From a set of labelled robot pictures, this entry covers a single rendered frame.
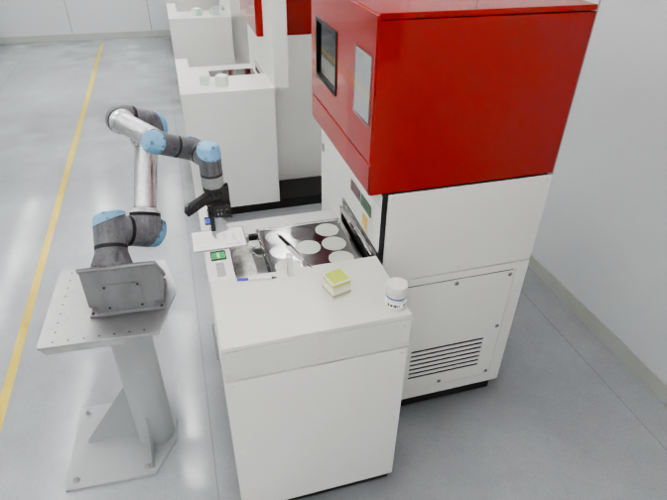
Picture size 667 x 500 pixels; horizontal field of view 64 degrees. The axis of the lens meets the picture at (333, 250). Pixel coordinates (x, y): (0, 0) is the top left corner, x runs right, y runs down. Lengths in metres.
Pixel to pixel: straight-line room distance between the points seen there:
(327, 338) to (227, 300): 0.37
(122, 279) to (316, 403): 0.80
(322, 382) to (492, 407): 1.22
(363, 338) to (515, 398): 1.33
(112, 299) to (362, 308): 0.89
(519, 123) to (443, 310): 0.84
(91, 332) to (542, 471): 1.96
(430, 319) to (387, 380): 0.49
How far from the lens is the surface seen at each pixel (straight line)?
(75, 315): 2.15
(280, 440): 2.04
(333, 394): 1.92
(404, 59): 1.73
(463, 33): 1.79
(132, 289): 2.01
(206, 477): 2.56
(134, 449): 2.70
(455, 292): 2.30
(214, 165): 1.82
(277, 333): 1.68
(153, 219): 2.15
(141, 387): 2.39
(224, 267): 1.98
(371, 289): 1.85
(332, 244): 2.18
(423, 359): 2.52
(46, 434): 2.93
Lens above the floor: 2.12
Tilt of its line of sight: 35 degrees down
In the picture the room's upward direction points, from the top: 1 degrees clockwise
